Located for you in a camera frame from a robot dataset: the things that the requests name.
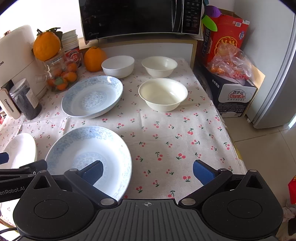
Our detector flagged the white swirl pattern plate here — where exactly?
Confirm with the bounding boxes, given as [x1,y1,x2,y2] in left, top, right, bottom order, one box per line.
[1,133,38,169]

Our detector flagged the blue patterned plate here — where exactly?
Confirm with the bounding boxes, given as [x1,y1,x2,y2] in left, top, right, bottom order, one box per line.
[61,75,123,118]
[45,126,132,201]

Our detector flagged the large cream bowl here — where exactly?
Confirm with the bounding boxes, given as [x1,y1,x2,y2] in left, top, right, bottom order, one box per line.
[138,78,188,112]

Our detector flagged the white ceramic bowl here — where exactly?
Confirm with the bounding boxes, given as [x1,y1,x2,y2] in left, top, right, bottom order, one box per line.
[101,55,135,79]

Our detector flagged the small cream bowl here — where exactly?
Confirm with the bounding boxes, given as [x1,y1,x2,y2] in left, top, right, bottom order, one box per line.
[142,56,178,78]

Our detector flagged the cherry print tablecloth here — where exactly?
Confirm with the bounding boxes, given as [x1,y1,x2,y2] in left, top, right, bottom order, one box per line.
[1,58,246,200]

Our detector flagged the clear jar dark contents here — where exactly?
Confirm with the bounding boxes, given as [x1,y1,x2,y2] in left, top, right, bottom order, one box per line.
[9,78,42,120]

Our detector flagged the dark Ganten water carton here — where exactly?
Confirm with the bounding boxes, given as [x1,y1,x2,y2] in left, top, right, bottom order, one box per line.
[194,65,265,118]

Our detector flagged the cream air fryer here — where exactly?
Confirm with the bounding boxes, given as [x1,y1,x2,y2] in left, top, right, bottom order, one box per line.
[1,25,47,119]

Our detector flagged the glass jar of tangerines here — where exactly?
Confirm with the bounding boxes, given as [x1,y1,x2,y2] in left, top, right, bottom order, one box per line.
[35,50,78,92]

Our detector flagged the plastic bag of fruit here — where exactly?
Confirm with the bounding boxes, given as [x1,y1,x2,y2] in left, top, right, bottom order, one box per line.
[207,43,252,80]

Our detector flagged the large orange on jar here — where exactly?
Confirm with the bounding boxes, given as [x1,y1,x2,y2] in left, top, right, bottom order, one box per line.
[33,27,63,62]

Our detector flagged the large orange on table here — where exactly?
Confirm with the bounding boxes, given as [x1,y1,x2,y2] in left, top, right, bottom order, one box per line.
[84,46,107,72]

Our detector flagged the stack of paper cups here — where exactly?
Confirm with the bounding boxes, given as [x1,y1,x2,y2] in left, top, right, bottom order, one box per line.
[62,30,81,67]

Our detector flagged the white wooden microwave stand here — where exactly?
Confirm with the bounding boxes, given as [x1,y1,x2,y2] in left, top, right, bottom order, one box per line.
[78,35,198,68]

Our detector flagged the red cardboard gift box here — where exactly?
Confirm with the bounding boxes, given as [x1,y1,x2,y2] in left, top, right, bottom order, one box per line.
[201,9,250,66]

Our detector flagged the black microwave oven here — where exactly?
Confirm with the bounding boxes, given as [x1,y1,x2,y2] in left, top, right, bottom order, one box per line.
[79,0,204,41]

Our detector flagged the silver refrigerator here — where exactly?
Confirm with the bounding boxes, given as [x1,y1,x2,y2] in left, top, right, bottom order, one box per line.
[236,1,295,129]

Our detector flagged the purple green plush toy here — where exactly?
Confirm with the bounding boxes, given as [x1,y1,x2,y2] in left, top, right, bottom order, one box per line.
[201,0,221,32]

